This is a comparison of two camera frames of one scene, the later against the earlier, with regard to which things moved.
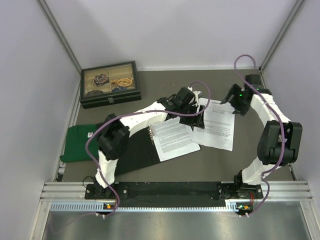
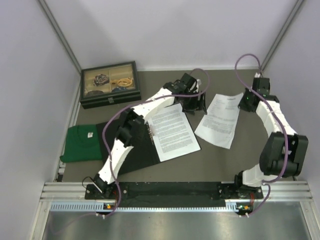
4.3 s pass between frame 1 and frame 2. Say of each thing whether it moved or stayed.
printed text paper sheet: stayed
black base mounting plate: stayed
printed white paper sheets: moved
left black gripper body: moved
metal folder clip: stayed
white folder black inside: stayed
